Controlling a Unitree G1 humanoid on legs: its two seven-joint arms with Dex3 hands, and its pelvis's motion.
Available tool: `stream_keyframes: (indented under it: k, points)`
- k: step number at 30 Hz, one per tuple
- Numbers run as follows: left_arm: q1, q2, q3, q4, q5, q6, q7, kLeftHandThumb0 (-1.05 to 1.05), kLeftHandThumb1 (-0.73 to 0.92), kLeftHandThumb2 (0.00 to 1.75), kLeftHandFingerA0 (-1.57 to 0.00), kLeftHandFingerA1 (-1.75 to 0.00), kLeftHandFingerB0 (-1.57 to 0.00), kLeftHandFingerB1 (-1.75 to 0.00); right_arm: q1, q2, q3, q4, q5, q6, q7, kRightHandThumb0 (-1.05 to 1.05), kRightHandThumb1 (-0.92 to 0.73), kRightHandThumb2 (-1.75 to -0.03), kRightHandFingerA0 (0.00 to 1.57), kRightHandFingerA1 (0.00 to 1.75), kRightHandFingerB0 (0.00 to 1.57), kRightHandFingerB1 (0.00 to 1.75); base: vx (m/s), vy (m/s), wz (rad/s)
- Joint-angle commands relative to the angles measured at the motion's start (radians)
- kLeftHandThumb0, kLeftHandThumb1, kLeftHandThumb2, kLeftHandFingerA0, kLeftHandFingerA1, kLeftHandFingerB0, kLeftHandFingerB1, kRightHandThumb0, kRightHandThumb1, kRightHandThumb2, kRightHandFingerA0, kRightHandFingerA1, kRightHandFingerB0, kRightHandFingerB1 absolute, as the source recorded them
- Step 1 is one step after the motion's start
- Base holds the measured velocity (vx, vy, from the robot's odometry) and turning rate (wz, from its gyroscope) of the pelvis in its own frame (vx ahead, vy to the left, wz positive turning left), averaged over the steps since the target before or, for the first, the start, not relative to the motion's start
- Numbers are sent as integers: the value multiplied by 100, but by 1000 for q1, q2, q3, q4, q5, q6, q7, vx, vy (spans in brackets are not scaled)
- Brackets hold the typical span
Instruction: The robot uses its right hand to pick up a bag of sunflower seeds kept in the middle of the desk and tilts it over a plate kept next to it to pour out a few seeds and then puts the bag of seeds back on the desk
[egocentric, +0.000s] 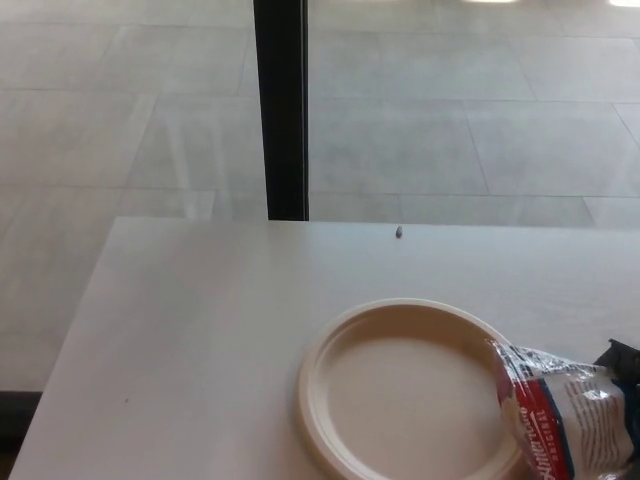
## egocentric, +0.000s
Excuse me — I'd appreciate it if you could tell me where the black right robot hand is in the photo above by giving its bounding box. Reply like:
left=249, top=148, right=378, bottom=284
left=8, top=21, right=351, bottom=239
left=593, top=338, right=640, bottom=389

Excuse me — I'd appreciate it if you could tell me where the red white sunflower seed bag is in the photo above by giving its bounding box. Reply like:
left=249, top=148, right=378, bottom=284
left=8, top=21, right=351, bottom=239
left=486, top=337, right=640, bottom=480

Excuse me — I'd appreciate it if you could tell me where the beige round paper plate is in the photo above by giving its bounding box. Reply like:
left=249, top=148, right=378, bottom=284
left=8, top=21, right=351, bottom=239
left=293, top=298, right=527, bottom=480

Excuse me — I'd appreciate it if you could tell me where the black vertical window frame post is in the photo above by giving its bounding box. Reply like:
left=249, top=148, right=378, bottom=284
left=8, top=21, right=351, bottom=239
left=251, top=0, right=310, bottom=222

